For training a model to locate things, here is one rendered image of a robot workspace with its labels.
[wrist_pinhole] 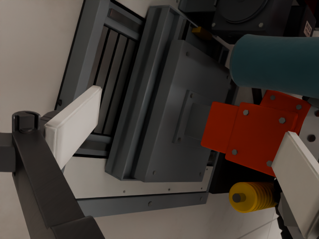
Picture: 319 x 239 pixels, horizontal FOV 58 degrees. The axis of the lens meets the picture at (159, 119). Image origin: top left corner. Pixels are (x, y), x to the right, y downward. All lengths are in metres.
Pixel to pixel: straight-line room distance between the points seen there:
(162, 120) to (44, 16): 0.39
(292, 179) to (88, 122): 0.13
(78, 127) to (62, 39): 0.66
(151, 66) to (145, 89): 0.06
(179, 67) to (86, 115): 0.62
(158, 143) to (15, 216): 0.43
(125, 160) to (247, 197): 0.36
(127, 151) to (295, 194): 0.65
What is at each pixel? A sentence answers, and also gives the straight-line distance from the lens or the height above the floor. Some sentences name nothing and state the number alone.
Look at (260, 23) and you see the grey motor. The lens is 0.79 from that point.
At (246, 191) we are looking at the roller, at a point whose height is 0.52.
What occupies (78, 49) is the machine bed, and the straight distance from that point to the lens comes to 0.80.
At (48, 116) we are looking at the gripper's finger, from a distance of 0.17.
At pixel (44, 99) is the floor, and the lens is 0.82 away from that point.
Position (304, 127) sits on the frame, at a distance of 0.56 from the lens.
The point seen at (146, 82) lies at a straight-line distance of 0.80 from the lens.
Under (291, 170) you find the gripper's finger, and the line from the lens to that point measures 0.19.
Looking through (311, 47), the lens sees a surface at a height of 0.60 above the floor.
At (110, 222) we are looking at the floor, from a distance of 1.12.
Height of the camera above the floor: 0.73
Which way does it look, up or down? 41 degrees down
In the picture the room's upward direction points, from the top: 107 degrees clockwise
